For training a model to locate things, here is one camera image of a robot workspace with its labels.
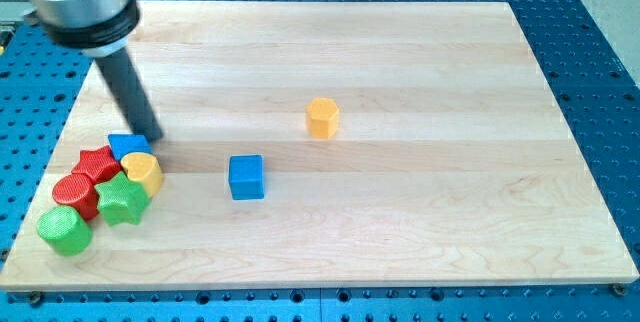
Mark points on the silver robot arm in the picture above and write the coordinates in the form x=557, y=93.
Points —
x=96, y=27

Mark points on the yellow hexagon block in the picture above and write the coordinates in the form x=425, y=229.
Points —
x=322, y=118

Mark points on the blue cube block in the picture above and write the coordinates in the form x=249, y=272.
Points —
x=246, y=177

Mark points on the wooden board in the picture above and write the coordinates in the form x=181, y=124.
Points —
x=453, y=164

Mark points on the yellow heart block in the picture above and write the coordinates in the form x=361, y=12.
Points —
x=145, y=169

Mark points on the blue block behind pile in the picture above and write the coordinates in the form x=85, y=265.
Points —
x=123, y=144

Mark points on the green star block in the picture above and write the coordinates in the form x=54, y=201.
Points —
x=121, y=200

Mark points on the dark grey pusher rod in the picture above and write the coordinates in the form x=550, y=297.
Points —
x=122, y=79

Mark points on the red star block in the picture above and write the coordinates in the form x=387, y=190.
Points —
x=98, y=165

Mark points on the red cylinder block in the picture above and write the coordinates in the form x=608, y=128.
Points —
x=77, y=191

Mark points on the green cylinder block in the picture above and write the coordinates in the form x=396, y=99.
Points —
x=64, y=230

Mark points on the blue perforated table plate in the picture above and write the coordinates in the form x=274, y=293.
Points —
x=39, y=82

